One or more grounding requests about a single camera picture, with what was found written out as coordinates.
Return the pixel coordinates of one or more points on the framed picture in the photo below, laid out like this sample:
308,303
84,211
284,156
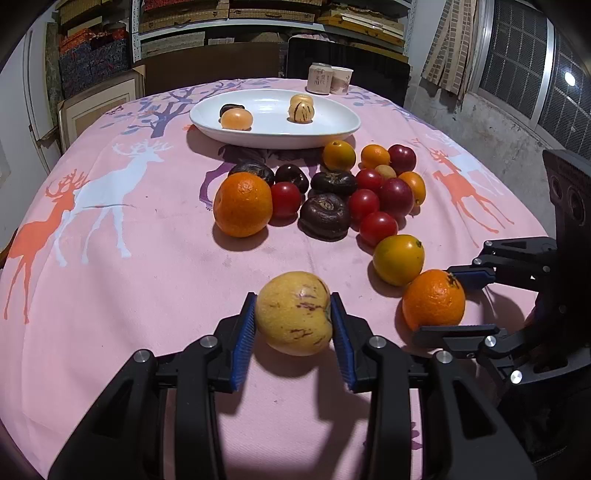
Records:
92,106

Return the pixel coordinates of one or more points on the stack of yellow flat boxes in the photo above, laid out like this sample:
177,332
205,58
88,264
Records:
364,23

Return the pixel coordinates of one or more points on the small oval yellow-orange citrus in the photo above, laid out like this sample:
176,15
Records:
413,187

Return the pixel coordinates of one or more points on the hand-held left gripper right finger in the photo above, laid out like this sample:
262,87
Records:
344,346

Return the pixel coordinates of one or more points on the large bumpy orange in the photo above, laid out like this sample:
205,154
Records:
242,204

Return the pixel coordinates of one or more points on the dark brown mangosteen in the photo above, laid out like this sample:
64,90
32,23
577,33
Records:
254,168
325,216
333,182

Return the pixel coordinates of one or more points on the pink deer print tablecloth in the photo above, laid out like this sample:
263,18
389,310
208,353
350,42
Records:
161,277

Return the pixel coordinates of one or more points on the large yellow pepino melon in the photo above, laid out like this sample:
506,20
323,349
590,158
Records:
294,313

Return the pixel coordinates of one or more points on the red tomato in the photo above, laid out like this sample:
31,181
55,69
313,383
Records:
363,205
377,228
285,199
368,180

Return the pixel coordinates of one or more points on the small striped pepino melon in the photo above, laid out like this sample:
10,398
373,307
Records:
301,109

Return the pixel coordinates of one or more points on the small orange tangerine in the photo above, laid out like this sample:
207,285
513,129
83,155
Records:
375,156

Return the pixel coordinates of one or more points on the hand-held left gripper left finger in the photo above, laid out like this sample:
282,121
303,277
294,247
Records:
244,341

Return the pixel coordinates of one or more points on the black chair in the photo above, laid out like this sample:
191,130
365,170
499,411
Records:
369,60

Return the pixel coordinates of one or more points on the round orange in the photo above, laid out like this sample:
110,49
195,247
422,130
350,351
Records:
433,298

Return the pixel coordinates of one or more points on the dark brown chair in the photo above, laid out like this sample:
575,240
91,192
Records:
207,69

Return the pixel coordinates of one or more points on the yellow-orange citrus with dark stem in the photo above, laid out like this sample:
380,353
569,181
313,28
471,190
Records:
398,259

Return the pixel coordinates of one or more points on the white oval plate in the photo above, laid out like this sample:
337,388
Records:
277,120

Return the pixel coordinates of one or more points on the red plum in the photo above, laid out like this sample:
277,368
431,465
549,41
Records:
402,158
396,197

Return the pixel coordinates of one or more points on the pale orange peach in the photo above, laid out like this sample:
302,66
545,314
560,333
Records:
236,119

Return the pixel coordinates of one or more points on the beige drink can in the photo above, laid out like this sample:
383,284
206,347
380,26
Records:
319,78

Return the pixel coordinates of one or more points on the stack of patterned fabric boxes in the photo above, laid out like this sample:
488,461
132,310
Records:
92,64

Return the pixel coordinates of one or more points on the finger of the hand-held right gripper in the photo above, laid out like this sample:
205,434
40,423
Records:
457,333
475,278

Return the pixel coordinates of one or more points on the small tan longan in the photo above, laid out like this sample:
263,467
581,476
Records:
386,171

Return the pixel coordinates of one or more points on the window with metal grille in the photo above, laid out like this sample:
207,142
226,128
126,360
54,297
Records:
521,50

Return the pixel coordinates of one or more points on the beige paper cup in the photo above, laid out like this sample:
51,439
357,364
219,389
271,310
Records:
341,81

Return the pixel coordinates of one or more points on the dark purple plum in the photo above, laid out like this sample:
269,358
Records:
227,109
292,176

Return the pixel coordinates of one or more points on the white metal shelf rack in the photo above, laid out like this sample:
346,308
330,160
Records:
135,32

